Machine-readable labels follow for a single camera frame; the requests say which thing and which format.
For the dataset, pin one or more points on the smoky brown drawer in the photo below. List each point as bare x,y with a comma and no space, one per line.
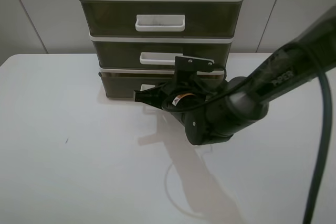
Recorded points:
202,19
122,85
126,55

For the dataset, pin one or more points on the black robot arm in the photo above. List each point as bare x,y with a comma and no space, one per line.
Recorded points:
214,115

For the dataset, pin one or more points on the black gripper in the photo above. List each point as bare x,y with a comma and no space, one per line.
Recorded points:
176,97

